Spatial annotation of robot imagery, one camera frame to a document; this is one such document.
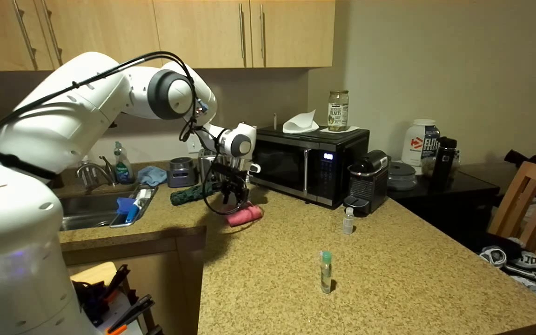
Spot stainless steel sink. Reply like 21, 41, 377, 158
57, 188, 159, 232

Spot wooden slatted chair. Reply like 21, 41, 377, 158
487, 160, 536, 281

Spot small clear bottle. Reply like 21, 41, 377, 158
341, 206, 356, 236

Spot blue cloth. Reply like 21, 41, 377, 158
137, 163, 170, 190

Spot black side table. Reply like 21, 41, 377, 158
392, 167, 503, 240

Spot green hand sanitizer bottle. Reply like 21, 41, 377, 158
319, 249, 336, 294

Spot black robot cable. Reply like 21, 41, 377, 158
0, 50, 265, 219

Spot dark round lid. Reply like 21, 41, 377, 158
386, 158, 420, 193

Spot green dish soap bottle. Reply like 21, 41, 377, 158
113, 139, 135, 186

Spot black cloth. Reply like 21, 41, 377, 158
505, 147, 536, 173

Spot black white patterned item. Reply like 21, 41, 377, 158
479, 232, 536, 296

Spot pink towel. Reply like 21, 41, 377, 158
226, 203, 267, 229

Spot white jug red label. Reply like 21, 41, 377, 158
403, 117, 438, 176

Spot black coffee maker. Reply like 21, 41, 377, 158
343, 149, 394, 219

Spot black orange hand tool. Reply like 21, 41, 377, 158
72, 262, 165, 335

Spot wooden upper cabinets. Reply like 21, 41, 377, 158
0, 0, 340, 72

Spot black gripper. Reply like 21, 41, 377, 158
207, 160, 254, 210

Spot clear plastic bottle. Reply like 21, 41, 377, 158
421, 123, 442, 178

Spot wooden base cabinet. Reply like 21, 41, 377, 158
57, 230, 209, 335

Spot black microwave oven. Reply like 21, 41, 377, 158
252, 126, 373, 210

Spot black round pot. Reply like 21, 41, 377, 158
167, 156, 200, 190

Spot blue dish soap bottle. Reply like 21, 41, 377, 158
116, 186, 155, 227

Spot silver toaster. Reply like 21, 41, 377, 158
198, 150, 220, 186

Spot black water bottle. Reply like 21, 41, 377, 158
435, 136, 461, 188

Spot metal faucet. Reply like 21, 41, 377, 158
75, 154, 118, 190

